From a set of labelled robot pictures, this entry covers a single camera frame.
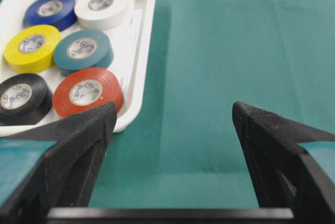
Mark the yellow tape roll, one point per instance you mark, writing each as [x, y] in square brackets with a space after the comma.
[31, 50]

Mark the black tape roll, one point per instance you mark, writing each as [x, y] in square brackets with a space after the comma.
[25, 100]

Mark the white tape roll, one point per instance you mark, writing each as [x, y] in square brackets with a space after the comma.
[102, 14]

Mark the red tape roll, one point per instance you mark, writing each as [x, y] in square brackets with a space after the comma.
[86, 89]

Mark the teal green tape roll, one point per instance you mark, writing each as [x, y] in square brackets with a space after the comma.
[83, 49]

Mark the blue tape roll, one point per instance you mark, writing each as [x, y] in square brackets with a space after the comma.
[57, 13]

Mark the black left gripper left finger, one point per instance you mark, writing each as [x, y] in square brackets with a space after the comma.
[54, 165]

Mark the white plastic tray case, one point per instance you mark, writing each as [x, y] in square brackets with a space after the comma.
[130, 42]

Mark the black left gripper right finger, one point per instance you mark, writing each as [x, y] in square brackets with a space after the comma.
[284, 173]

